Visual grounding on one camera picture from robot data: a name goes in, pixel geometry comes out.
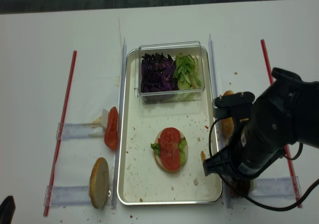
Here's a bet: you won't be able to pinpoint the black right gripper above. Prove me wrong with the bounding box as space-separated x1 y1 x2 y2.
203 120 286 180

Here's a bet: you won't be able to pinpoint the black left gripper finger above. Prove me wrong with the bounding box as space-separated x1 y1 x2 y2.
0 196 16 224

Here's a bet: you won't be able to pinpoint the sesame bun tops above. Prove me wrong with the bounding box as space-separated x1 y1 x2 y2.
221 90 235 138

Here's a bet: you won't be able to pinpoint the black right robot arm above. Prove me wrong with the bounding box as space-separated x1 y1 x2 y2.
203 68 319 180

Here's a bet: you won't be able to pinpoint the bread crumb piece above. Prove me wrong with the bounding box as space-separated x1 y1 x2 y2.
200 151 206 162

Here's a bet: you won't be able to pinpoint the meat patties stack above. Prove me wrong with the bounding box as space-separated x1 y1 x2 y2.
227 179 251 198

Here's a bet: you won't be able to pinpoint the lettuce leaf on bun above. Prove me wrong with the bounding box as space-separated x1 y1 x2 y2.
151 137 188 166

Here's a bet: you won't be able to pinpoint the tomato slice on bun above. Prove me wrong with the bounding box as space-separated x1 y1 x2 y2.
159 127 181 171

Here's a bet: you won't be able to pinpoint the shredded green lettuce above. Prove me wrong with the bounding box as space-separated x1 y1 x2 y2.
173 53 201 90

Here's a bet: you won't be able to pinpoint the left tomato slices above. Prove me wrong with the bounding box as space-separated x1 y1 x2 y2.
104 107 119 150

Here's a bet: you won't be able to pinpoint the clear lower left crossbar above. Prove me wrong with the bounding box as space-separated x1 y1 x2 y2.
44 186 91 207

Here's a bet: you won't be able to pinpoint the clear crossbar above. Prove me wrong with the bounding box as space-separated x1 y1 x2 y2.
44 186 91 207
249 176 302 199
56 123 105 140

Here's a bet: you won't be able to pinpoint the metal serving tray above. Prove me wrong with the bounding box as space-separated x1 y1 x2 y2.
117 49 222 205

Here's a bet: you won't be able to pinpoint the bottom bun on tray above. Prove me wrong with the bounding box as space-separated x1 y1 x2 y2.
151 127 188 173

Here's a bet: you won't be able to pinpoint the clear lower right crossbar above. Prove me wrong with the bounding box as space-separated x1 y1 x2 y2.
249 176 302 199

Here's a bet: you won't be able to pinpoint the left bun half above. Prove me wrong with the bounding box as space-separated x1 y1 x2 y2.
89 157 109 209

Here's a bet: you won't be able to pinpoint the clear upper left crossbar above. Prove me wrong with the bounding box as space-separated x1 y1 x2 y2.
56 123 105 140

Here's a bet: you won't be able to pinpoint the clear plastic salad container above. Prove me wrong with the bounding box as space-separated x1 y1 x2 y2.
136 41 205 104

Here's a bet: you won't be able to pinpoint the shredded purple cabbage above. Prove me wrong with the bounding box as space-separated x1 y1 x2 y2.
141 53 179 93

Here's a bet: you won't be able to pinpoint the white plastic holder block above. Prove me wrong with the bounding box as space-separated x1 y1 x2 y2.
100 109 109 130

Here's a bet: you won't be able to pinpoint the black camera cable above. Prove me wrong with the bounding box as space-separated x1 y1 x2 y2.
208 116 319 212

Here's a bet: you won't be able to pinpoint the clear right long rail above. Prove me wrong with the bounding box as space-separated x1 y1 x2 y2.
208 34 233 209

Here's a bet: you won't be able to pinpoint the clear long rail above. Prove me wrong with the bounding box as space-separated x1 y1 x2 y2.
208 34 233 209
110 38 127 210

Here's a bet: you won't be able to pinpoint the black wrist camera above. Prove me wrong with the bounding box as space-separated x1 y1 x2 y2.
213 92 255 118

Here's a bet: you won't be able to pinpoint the red left guide rail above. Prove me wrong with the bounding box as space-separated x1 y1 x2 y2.
43 50 77 218

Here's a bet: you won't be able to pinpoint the red guide rail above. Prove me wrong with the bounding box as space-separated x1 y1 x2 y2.
260 39 300 201
43 50 77 218

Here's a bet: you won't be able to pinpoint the clear left long rail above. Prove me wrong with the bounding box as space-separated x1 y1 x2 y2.
110 38 127 210

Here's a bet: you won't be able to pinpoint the red right guide rail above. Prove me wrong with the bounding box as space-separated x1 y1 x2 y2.
260 39 300 201

